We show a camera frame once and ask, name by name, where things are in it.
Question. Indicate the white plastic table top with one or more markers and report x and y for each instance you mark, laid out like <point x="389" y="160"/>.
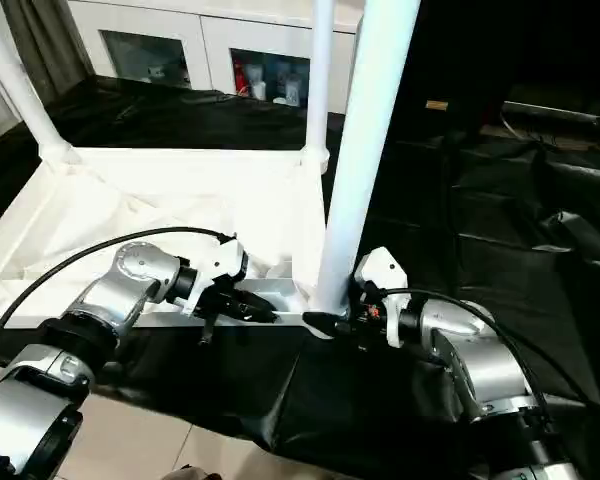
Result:
<point x="155" y="175"/>

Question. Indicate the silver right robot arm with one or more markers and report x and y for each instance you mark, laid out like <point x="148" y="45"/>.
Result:
<point x="480" y="350"/>

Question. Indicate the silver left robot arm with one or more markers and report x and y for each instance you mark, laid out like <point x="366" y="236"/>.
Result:
<point x="125" y="280"/>

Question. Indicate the black mat cover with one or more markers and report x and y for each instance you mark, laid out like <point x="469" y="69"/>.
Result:
<point x="505" y="250"/>

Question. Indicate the dark robot foot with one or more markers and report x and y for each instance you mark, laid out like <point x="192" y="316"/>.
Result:
<point x="195" y="474"/>

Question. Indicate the white cabinet with glass doors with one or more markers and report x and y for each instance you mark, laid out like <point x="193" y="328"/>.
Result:
<point x="205" y="30"/>

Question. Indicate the grey metal rod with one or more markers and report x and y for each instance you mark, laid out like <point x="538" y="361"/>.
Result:
<point x="560" y="115"/>

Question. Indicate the black case with gold label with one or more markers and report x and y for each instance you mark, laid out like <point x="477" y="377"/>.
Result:
<point x="455" y="50"/>

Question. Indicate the grey curtain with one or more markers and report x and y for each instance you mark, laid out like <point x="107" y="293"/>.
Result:
<point x="45" y="45"/>

